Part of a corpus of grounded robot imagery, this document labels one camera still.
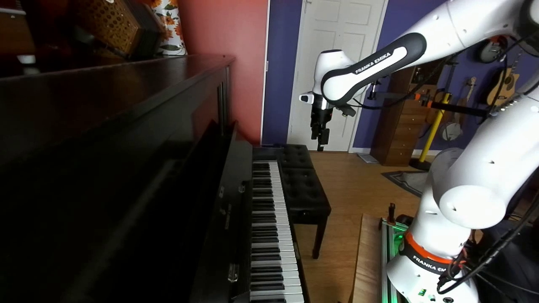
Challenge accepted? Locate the floral vase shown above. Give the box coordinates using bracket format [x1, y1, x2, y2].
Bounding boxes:
[145, 0, 187, 56]

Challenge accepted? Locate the dark rug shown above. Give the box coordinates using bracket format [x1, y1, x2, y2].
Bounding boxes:
[381, 170, 431, 198]

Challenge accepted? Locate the acoustic guitar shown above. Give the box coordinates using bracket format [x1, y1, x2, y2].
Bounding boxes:
[486, 54, 523, 106]

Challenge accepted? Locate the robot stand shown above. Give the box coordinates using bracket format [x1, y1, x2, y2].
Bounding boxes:
[349, 213, 411, 303]

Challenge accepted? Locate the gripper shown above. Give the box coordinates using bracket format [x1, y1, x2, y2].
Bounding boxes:
[310, 108, 334, 152]

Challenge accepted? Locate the white panel door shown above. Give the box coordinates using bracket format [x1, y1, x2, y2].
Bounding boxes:
[287, 0, 389, 153]

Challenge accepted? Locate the wooden dresser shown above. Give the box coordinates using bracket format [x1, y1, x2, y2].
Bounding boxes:
[370, 63, 443, 167]

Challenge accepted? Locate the banjo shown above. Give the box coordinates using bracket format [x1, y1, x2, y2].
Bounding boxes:
[440, 76, 478, 142]

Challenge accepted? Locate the round black wall drum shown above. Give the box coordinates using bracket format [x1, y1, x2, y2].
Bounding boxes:
[477, 35, 509, 64]

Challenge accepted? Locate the black tufted piano bench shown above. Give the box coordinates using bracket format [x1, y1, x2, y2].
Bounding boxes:
[278, 144, 332, 260]

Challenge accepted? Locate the brown accordion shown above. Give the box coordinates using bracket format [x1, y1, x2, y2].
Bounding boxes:
[69, 0, 165, 60]

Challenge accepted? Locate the dark upright piano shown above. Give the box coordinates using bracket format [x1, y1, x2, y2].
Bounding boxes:
[0, 54, 311, 303]

